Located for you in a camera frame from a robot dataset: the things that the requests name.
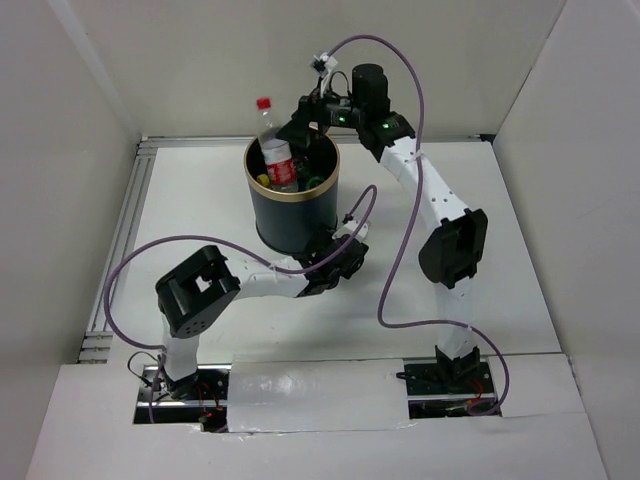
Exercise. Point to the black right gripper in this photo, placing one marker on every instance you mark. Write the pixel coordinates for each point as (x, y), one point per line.
(311, 108)

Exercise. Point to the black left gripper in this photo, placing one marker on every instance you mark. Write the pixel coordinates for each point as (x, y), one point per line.
(347, 274)

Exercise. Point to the clear bottle with red label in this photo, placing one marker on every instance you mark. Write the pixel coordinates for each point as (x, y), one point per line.
(276, 152)

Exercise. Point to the green bottle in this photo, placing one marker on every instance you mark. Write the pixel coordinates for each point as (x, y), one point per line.
(314, 182)

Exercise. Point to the small bottle with yellow cap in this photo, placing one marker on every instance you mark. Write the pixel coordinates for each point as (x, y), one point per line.
(264, 180)

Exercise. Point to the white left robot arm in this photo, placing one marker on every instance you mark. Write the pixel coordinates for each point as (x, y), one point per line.
(195, 293)

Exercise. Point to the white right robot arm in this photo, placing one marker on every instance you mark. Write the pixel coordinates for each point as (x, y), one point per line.
(456, 234)

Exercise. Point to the dark bin with gold rim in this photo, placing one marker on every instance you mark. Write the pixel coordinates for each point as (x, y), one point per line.
(286, 222)

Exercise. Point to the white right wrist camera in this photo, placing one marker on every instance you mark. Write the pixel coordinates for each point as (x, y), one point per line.
(323, 64)

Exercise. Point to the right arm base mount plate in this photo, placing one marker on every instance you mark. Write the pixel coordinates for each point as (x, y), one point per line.
(446, 388)

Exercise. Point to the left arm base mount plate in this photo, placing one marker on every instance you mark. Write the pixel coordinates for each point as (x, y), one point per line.
(204, 405)

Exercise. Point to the aluminium frame rail left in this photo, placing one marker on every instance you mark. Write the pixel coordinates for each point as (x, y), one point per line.
(98, 336)

